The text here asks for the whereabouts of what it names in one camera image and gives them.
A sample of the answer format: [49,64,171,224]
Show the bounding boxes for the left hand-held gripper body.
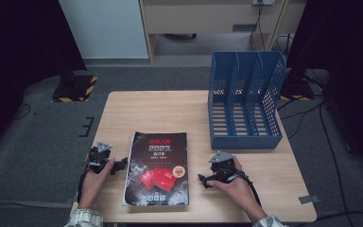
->
[87,141,113,175]

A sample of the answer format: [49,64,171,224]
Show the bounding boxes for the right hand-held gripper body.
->
[208,151,249,183]

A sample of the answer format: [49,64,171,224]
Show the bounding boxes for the black magazine with red cards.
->
[122,131,190,207]

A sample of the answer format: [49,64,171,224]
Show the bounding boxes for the blue plastic file rack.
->
[207,50,287,150]

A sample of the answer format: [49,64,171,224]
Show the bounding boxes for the person's right hand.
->
[206,157,262,210]

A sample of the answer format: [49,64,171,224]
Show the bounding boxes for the person's left hand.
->
[78,158,116,204]

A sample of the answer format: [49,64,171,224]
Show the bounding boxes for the black stand with striped base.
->
[280,67,315,102]
[51,60,98,103]

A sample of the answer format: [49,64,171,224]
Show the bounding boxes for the white cabinet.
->
[59,0,149,60]

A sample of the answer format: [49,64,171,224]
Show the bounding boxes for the dark curtain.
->
[286,0,363,183]
[0,0,88,159]

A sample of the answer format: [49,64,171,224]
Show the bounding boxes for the light wooden desk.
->
[138,0,308,64]

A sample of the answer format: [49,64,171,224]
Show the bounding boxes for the white power strip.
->
[252,0,276,7]

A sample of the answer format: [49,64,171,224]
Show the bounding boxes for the left hand-held gripper cable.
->
[77,169,91,204]

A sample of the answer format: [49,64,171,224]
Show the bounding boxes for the thin black floor cable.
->
[12,103,32,121]

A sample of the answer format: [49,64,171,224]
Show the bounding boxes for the long black floor cable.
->
[319,94,349,221]

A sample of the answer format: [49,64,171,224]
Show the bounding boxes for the looped black cable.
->
[275,33,294,56]

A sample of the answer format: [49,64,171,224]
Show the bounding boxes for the black power strip cables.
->
[249,3,267,51]

